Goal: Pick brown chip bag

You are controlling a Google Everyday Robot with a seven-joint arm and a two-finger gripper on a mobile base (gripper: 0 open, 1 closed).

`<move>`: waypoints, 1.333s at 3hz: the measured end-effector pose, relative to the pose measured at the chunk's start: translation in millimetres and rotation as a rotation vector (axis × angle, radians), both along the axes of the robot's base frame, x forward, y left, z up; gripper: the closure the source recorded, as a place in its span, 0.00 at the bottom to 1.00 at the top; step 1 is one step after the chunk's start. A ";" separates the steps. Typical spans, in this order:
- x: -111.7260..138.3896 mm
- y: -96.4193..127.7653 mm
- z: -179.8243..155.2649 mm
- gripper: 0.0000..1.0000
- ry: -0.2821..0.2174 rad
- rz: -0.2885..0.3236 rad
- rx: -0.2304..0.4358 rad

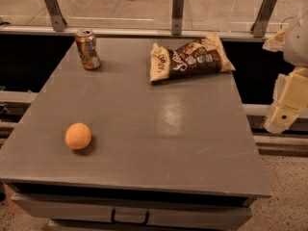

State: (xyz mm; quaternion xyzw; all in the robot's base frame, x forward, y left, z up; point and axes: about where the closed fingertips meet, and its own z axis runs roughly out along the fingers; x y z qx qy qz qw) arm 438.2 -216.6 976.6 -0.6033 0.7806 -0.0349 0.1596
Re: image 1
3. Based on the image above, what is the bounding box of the black drawer handle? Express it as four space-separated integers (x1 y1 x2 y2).
111 208 150 225

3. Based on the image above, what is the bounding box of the brown chip bag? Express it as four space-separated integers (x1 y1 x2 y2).
150 33 235 82

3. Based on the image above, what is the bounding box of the metal railing bracket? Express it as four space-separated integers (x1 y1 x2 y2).
171 0 184 36
44 0 67 32
251 0 277 38

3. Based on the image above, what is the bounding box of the orange fruit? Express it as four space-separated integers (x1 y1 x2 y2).
64 122 91 150

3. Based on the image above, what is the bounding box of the grey horizontal railing bar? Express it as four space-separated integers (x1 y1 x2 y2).
0 24 274 42

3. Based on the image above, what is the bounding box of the gold soda can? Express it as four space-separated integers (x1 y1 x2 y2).
75 29 100 70

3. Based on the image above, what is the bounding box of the right metal railing bracket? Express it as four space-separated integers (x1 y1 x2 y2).
251 0 277 38

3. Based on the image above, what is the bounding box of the middle metal railing bracket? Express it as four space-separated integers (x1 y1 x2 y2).
171 0 184 36

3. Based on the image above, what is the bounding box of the grey drawer cabinet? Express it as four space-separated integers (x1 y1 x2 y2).
0 38 270 231

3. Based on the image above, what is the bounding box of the left metal railing bracket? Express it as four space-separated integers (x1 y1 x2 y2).
44 0 67 32

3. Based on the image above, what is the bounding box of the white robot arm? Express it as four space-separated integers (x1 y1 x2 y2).
263 2 308 134

